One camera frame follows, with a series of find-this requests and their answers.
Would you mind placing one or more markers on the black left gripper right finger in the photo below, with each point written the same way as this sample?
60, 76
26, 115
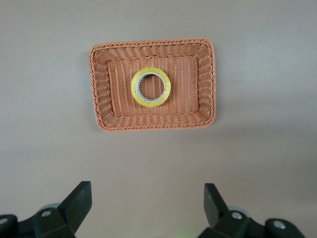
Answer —
223, 223

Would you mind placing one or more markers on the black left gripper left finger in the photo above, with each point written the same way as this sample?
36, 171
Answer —
71, 210

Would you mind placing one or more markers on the yellow tape roll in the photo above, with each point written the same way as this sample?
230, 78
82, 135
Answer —
151, 104

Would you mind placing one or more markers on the brown wicker basket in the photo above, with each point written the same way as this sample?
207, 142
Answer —
183, 86

